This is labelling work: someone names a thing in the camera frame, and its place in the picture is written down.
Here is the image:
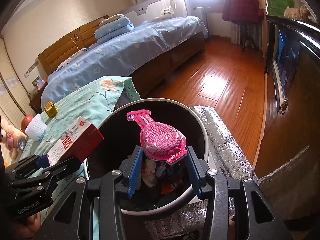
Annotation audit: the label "pink jelly pouch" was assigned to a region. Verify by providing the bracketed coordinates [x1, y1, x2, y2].
[126, 109, 187, 165]

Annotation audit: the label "red white carton box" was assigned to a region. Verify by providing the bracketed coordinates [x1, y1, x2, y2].
[47, 116, 104, 166]

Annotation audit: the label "person's left hand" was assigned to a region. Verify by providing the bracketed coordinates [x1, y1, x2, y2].
[12, 213, 42, 239]

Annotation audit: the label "cream teddy bear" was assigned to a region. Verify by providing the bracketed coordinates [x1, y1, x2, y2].
[1, 117, 27, 160]

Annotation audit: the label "silver foil mat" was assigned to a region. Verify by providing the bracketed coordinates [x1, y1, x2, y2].
[145, 106, 258, 239]

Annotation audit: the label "white foam fruit net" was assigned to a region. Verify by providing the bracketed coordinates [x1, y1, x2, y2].
[25, 114, 47, 141]

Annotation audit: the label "red yellow apple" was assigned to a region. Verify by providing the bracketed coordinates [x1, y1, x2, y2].
[21, 114, 34, 133]

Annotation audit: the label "floral teal bed sheet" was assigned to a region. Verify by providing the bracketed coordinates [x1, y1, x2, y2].
[18, 76, 142, 240]

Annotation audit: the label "yellow crumpled wrapper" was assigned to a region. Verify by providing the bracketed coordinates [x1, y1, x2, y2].
[44, 101, 59, 118]

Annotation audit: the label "dark wooden nightstand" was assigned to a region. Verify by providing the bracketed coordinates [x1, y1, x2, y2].
[29, 83, 47, 113]

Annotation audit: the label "framed photo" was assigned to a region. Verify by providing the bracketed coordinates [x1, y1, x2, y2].
[32, 76, 46, 91]

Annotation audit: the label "blue quilted bed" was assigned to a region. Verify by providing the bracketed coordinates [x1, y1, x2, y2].
[41, 16, 208, 106]

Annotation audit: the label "wooden headboard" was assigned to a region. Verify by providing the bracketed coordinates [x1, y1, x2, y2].
[37, 15, 108, 75]

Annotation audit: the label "blue folded pillows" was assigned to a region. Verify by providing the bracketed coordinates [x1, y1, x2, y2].
[94, 14, 134, 44]

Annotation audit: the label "black television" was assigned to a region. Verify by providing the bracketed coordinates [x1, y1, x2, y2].
[265, 16, 319, 115]

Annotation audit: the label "red hanging jacket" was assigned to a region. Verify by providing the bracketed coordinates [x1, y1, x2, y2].
[222, 0, 264, 24]

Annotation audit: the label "green stacked boxes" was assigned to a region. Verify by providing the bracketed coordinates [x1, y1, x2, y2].
[266, 0, 294, 17]

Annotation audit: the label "brown plush toy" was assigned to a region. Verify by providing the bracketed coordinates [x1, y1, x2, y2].
[284, 4, 311, 22]

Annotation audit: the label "grey bed guard rail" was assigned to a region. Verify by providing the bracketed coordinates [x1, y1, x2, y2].
[119, 0, 188, 27]

